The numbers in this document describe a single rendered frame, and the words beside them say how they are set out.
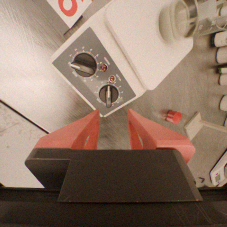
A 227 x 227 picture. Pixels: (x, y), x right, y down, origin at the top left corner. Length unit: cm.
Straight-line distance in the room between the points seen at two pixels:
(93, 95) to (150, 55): 10
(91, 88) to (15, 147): 17
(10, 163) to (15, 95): 12
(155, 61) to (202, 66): 30
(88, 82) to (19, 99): 11
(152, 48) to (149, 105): 16
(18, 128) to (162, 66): 25
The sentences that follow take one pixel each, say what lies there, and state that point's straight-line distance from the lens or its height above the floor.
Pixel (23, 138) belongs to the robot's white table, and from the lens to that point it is 25.
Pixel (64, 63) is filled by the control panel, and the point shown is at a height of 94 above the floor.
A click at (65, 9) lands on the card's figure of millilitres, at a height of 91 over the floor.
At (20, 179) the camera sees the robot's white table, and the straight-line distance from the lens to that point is 30.
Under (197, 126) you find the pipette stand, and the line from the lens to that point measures 53.
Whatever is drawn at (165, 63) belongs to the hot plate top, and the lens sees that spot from 20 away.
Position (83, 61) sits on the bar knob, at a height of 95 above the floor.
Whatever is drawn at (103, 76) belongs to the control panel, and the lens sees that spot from 18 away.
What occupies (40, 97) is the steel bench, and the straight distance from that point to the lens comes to 23.
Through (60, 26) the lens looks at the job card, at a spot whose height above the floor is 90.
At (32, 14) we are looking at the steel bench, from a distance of 24.
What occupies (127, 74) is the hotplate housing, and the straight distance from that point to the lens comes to 18.
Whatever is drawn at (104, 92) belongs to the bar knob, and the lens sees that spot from 19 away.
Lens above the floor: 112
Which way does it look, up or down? 60 degrees down
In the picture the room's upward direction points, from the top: 122 degrees clockwise
